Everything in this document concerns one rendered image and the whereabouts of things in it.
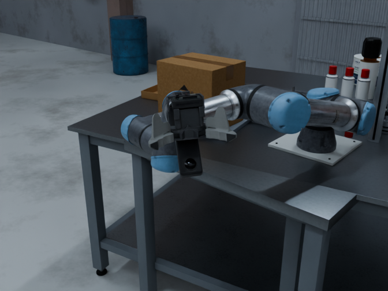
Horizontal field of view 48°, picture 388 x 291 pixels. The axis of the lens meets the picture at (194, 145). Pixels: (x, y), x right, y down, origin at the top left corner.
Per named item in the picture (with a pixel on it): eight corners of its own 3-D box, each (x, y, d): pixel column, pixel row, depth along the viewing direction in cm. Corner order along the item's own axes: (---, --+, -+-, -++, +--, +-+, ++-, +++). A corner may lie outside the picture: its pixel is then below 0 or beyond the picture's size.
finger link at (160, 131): (133, 118, 75) (163, 108, 83) (137, 152, 77) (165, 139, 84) (148, 119, 74) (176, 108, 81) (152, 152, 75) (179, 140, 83)
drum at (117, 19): (156, 71, 649) (154, 16, 618) (129, 78, 612) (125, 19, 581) (133, 66, 681) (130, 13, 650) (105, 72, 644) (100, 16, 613)
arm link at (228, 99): (247, 74, 142) (115, 109, 114) (273, 81, 134) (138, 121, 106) (246, 108, 147) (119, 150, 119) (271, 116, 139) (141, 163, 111)
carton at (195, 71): (243, 120, 196) (246, 60, 186) (211, 135, 179) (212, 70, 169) (191, 107, 214) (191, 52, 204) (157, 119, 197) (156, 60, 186)
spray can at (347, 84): (350, 112, 198) (357, 67, 190) (348, 115, 194) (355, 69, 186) (339, 110, 200) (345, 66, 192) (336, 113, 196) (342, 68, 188)
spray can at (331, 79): (334, 109, 201) (340, 65, 193) (332, 112, 197) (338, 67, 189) (323, 107, 204) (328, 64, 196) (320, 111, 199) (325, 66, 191)
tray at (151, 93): (212, 93, 243) (212, 86, 241) (189, 106, 222) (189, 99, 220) (167, 86, 256) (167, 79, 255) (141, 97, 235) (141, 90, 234)
